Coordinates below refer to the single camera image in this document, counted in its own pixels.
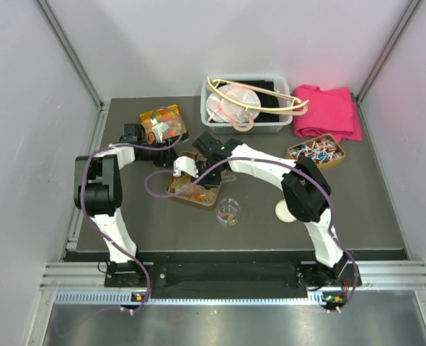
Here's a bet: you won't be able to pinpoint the gold tin wrapped candies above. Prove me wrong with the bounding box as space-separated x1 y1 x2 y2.
286 133 346 169

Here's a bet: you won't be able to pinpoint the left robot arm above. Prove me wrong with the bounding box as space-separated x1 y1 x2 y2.
74 123 182 288

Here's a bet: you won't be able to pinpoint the grey plastic basket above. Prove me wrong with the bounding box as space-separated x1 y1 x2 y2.
200 75 293 135

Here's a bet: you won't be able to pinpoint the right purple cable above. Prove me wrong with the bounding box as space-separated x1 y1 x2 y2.
143 155 361 313

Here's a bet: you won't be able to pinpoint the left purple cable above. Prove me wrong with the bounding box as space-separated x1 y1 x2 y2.
52 105 185 336

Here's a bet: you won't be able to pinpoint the gold tin pastel gummies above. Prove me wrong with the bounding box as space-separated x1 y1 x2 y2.
165 168 226 210

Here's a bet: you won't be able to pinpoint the pink cloth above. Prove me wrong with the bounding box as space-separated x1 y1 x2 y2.
293 84 363 141

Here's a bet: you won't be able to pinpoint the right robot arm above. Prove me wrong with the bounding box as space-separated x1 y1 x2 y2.
193 132 349 285

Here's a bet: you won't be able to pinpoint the clear round container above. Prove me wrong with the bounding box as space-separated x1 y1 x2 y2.
216 198 241 227

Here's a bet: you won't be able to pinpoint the black cloth in basket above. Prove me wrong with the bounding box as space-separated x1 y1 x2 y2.
231 79 280 108

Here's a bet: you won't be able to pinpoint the purple cable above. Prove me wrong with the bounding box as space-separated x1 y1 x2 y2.
143 155 361 313
52 105 185 336

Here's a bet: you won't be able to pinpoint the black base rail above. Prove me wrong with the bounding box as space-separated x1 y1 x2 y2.
104 250 362 299

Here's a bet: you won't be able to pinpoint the white round lid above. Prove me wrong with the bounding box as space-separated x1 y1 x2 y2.
275 200 296 223

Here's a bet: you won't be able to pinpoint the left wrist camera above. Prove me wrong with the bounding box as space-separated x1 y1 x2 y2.
151 119 169 143

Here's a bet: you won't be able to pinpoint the round white mesh bag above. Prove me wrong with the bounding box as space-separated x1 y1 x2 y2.
205 83 262 124

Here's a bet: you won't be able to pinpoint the gold tin colourful gummies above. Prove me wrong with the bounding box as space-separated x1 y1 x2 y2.
139 104 189 143

